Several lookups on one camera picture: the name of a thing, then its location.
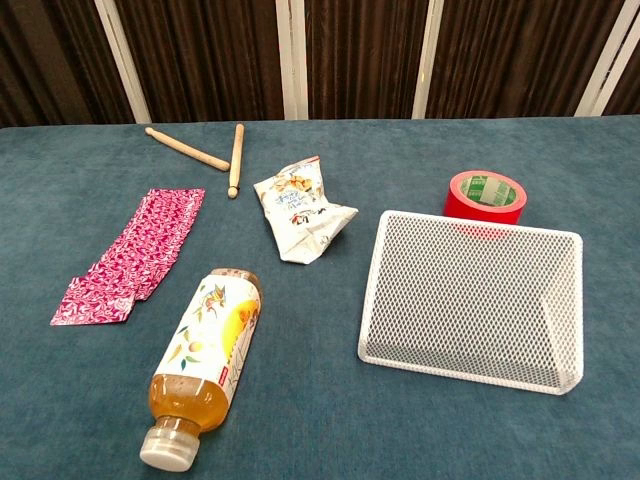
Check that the pink patterned packet strip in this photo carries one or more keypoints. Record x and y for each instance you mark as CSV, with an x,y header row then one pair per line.
x,y
155,225

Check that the crumpled white snack bag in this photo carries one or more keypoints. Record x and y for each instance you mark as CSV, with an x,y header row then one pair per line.
x,y
300,210

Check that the short wooden drumstick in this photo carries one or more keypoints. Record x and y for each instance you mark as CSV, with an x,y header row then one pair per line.
x,y
236,160

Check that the tea bottle with white cap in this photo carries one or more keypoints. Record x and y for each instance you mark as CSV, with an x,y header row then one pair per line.
x,y
210,350

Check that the long wooden drumstick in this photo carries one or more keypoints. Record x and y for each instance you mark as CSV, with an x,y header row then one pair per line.
x,y
187,149

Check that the red tape roll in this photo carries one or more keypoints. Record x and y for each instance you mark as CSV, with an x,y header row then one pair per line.
x,y
480,205

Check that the blue table cloth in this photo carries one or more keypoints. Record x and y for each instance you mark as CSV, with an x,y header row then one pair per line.
x,y
320,430

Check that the brown curtain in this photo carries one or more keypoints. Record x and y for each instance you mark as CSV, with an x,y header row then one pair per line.
x,y
215,55

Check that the white double frame post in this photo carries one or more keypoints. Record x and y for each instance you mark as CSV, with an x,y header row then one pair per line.
x,y
291,60

